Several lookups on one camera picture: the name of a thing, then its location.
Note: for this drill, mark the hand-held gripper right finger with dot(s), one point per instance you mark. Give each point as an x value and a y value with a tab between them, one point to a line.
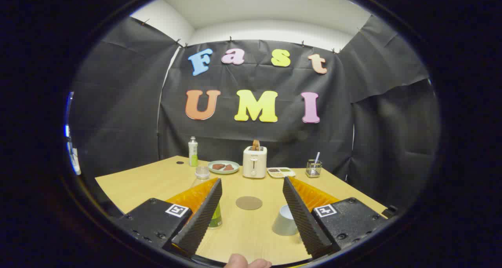
304	221

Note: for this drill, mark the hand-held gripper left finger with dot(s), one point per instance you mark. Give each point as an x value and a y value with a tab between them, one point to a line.
202	221

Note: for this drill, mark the white cup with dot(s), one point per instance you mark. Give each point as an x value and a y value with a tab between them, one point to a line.
283	223

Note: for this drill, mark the clear juice bottle green label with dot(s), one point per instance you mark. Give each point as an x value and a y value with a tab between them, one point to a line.
202	174

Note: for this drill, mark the brown round coaster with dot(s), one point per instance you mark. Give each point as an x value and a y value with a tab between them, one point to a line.
249	203

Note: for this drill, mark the small white green bottle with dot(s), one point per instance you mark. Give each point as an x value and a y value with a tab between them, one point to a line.
193	154

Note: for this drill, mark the pale green plate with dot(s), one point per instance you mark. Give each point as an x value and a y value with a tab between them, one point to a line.
213	171

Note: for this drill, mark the white divided snack tray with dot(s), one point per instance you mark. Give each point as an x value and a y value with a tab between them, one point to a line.
281	172

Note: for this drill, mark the brown toast slice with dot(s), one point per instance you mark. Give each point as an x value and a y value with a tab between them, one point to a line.
218	166
229	168

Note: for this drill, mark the wooden table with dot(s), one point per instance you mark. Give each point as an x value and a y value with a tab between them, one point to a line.
157	181

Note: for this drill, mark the cream toaster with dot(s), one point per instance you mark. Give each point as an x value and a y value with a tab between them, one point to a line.
255	162

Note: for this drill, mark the small black block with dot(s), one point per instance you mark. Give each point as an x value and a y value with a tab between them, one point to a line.
390	212

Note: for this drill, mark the toast in toaster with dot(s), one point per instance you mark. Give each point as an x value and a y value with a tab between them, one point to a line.
255	145

